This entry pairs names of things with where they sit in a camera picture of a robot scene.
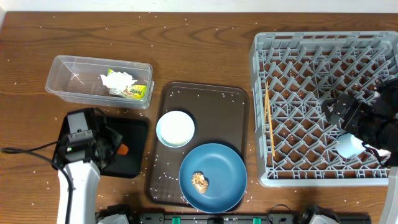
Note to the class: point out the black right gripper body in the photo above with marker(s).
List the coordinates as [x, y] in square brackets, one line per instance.
[372, 129]

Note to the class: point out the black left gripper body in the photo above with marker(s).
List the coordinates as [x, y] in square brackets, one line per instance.
[109, 144]

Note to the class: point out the light blue cup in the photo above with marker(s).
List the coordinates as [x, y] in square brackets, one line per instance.
[348, 146]

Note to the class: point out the orange carrot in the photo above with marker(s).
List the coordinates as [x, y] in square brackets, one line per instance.
[123, 150]

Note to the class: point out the white tissue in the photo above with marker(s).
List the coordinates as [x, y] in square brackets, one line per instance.
[117, 80]

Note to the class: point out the green yellow snack wrapper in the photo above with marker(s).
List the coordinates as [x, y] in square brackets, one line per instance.
[135, 92]

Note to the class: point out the pink cup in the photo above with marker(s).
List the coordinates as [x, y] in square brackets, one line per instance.
[381, 152]

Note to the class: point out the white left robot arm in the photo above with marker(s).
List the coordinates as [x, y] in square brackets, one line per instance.
[78, 187]

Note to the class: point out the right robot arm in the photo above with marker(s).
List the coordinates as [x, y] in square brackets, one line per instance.
[389, 213]

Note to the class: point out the black waste tray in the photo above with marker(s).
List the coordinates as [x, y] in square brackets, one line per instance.
[134, 133]

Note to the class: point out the grey dishwasher rack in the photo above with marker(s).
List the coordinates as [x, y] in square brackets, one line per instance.
[303, 69]

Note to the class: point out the clear plastic bin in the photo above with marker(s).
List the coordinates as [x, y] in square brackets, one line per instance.
[77, 79]

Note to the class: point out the light blue rice bowl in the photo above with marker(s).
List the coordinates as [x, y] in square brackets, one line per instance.
[175, 129]

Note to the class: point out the wooden chopstick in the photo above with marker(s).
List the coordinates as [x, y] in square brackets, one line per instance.
[266, 99]
[270, 127]

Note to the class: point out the brown mushroom food scrap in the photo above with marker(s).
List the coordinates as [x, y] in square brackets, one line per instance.
[199, 182]

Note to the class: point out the dark brown serving tray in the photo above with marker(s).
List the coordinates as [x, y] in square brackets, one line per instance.
[220, 114]

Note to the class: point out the blue plate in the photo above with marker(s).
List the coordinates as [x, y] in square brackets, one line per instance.
[225, 172]

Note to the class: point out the black rail with green clips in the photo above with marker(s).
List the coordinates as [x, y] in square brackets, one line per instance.
[160, 218]

